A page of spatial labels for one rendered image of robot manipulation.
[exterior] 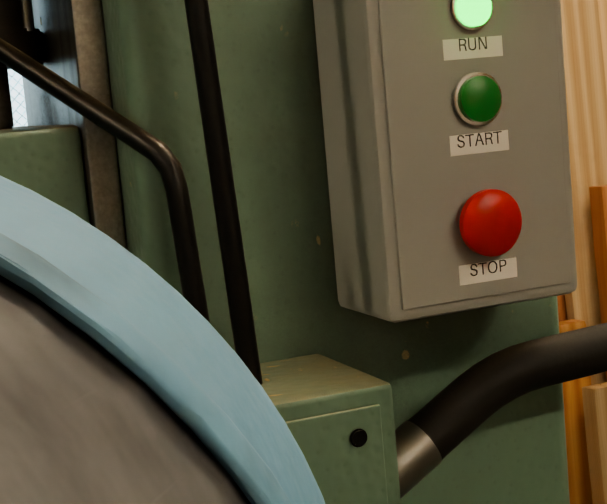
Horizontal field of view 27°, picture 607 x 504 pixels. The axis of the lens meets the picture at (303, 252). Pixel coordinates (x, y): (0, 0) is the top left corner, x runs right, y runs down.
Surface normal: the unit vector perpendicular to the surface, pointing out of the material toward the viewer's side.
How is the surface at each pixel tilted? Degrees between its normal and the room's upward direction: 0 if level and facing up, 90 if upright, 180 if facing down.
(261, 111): 90
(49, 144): 90
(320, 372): 0
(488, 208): 82
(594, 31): 86
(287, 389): 0
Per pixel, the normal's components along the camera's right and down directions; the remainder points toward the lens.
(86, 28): 0.38, 0.09
